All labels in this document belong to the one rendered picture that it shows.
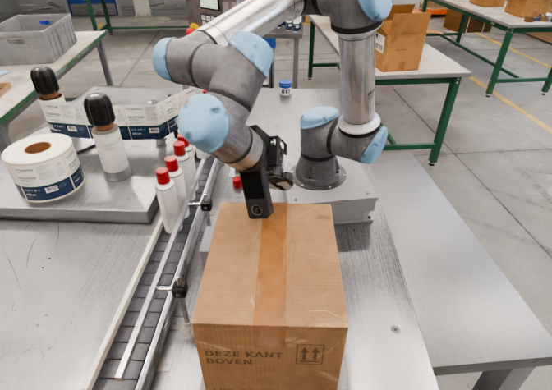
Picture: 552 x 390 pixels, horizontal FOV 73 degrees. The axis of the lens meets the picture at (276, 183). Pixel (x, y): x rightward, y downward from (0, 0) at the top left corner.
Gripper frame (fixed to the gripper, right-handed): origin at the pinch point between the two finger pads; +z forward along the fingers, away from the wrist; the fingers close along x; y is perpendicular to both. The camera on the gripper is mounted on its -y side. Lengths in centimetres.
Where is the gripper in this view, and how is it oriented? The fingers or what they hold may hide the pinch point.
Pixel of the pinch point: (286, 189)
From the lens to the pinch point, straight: 83.3
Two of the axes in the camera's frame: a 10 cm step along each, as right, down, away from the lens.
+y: 0.5, -9.7, 2.5
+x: -9.2, 0.6, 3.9
